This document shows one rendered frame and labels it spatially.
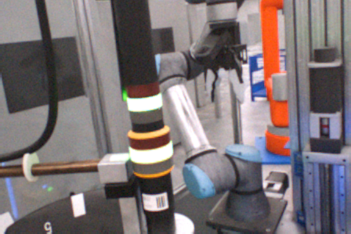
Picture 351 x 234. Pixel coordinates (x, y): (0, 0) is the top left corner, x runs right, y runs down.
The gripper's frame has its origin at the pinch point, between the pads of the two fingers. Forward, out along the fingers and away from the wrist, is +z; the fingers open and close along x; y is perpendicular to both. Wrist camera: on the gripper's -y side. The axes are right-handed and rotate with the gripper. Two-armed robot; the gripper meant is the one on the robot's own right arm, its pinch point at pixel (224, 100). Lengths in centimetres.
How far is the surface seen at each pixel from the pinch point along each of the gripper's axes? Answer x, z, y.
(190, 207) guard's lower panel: 46, 59, 32
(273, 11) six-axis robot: 140, -28, 320
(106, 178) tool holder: -22, -5, -54
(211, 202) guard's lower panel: 46, 64, 47
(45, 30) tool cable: -18, -21, -56
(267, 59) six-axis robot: 151, 28, 321
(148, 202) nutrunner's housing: -25, -3, -52
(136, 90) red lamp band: -26, -14, -52
